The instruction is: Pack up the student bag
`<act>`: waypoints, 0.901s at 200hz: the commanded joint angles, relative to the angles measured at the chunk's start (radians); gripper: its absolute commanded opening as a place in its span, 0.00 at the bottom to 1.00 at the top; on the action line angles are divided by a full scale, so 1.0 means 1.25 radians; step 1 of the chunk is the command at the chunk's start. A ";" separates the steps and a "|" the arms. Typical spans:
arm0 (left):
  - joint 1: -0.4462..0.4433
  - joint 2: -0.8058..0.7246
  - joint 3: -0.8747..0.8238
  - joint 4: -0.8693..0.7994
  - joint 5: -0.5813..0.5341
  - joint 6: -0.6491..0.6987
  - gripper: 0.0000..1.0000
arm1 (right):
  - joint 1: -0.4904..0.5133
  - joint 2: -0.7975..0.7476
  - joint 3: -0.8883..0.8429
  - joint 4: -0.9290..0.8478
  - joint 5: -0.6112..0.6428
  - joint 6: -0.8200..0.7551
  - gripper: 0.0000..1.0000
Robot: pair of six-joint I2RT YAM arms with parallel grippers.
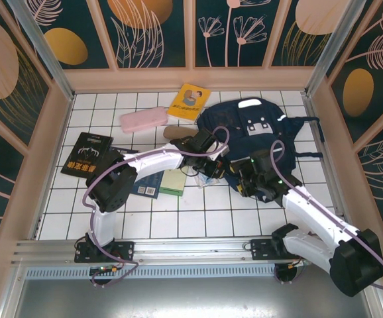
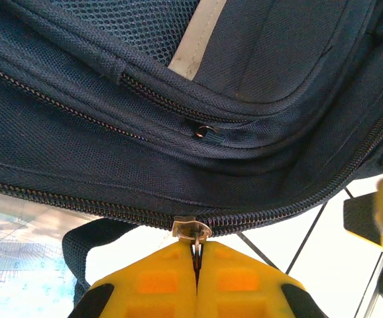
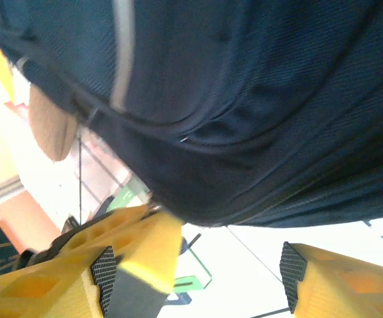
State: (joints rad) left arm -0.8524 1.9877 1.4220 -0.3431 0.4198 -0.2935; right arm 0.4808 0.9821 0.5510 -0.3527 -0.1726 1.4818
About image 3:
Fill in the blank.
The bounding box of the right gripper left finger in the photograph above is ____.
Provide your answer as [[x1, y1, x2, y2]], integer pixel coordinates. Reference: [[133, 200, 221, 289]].
[[0, 245, 117, 318]]

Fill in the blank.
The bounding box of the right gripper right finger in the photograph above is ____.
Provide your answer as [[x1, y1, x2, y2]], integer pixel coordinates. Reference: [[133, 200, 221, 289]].
[[279, 241, 383, 318]]

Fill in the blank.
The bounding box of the green notebook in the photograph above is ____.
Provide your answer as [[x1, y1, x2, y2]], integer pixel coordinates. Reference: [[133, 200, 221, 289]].
[[106, 184, 213, 293]]

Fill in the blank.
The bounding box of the tan glasses case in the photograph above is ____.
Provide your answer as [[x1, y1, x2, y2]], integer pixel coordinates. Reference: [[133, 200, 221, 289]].
[[28, 83, 80, 163]]

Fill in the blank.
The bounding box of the navy blue backpack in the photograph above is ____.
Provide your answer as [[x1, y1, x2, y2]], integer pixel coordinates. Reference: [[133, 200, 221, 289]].
[[0, 0, 383, 230]]

